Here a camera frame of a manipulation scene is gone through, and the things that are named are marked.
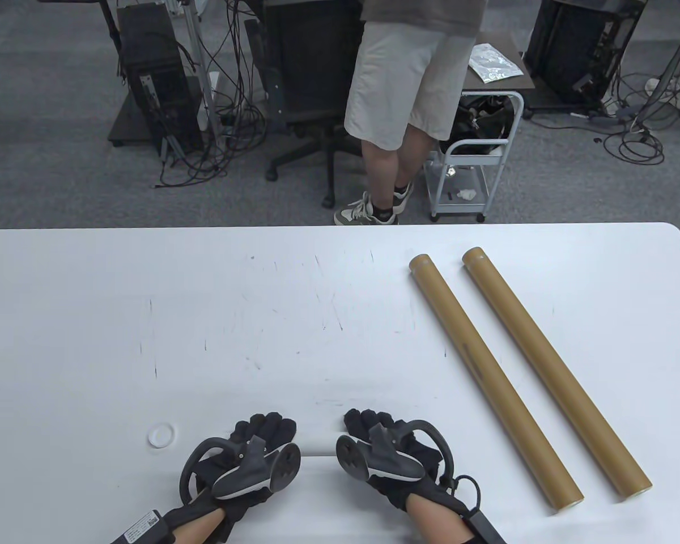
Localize person's right hand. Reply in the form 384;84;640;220
343;409;471;513

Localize person's left hand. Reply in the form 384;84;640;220
195;413;298;536

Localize black grey hand controller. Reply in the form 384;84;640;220
180;436;302;500
335;420;455;483

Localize white plastic tube cap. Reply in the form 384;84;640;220
148;423;176;450

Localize brown cardboard mailing tube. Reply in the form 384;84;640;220
462;246;653;503
408;254;584;513

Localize person's right forearm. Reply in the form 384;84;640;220
406;496;471;544

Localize person's left forearm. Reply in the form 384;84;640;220
173;507;227;544

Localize black right wrist pack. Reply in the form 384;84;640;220
466;510;505;544

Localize grey labelled left wrist pack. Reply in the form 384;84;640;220
109;508;176;544

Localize white metal utility cart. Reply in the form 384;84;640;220
425;91;525;223

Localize black headset gear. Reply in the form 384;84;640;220
448;95;515;155

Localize black mesh office chair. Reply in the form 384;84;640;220
245;0;369;209

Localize small brown top side table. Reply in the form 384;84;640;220
465;31;536;91

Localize crumpled silver foil bag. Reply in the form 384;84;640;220
469;44;524;84

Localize black computer tower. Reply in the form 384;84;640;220
108;5;206;158

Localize black computer rack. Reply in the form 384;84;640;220
524;0;647;111

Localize black right glove cable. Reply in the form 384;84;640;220
448;475;482;511

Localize black cable bundle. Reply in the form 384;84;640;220
150;0;267;189

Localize black coiled floor cable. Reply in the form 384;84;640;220
592;68;666;166

